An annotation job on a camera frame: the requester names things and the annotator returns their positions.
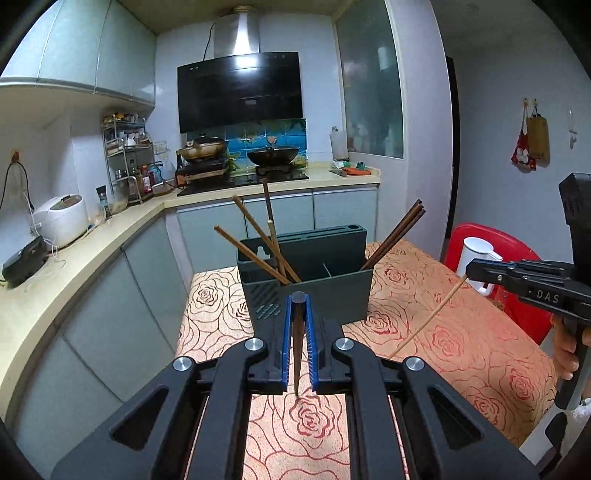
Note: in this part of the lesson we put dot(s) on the person's right hand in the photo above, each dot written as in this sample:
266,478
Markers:
565,350

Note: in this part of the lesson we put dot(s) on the grey lower cabinets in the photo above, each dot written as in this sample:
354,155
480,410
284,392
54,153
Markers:
138,300

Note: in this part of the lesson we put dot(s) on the frosted glass window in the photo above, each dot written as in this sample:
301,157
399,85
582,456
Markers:
369,92

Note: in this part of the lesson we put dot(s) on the white electric kettle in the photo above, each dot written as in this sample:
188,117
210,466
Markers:
475,258

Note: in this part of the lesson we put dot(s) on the grey cabinets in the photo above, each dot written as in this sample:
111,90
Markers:
138,300
78,46

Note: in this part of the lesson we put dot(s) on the dark green utensil holder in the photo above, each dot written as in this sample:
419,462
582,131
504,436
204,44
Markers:
332,295

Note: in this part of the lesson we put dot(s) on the dark seasoning bottle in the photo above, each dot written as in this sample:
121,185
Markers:
104,205

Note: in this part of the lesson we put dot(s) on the grey upper cabinets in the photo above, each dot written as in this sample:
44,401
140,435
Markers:
78,46

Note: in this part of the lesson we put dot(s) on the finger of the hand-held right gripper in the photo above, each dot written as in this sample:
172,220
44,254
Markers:
545,267
485,272

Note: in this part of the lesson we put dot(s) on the black chopstick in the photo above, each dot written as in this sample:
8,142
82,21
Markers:
410,210

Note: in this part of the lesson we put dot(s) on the red plastic stool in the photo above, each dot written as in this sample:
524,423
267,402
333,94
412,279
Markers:
521,249

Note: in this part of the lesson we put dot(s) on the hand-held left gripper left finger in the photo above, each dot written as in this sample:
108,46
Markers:
287,341

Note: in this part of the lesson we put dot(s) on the rose patterned tablecloth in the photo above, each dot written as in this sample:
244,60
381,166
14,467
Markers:
443,341

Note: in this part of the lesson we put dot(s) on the black range hood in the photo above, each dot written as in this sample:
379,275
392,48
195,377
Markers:
240,92

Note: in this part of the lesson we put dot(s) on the metal spice rack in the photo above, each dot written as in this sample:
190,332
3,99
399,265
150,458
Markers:
127,157

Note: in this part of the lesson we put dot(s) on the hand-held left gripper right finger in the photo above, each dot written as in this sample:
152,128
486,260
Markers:
311,344

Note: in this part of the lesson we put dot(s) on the white rice cooker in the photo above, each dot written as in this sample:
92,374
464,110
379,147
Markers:
62,221

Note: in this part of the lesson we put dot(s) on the red floral hanging bag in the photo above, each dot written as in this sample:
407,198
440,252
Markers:
521,152

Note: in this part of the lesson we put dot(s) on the white wall hook item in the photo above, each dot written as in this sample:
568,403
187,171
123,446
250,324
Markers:
572,134

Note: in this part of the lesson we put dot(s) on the reddish brown chopstick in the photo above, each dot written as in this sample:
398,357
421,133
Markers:
270,217

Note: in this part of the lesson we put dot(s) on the black countertop appliance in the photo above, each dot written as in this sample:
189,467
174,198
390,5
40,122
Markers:
25,261

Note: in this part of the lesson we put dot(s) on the beige kitchen counter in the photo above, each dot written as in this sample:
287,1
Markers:
69,277

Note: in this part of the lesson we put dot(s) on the black glass cooktop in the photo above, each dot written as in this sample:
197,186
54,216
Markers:
258,180

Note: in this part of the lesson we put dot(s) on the golden pan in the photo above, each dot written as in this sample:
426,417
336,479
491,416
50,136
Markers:
203,148

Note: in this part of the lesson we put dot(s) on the black wok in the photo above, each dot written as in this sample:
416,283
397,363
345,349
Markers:
273,156

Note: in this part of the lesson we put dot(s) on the brown hanging bag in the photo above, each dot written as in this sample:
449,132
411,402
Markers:
539,138

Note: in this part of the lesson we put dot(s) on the bamboo chopstick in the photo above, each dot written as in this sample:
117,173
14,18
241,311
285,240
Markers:
249,253
254,226
425,321

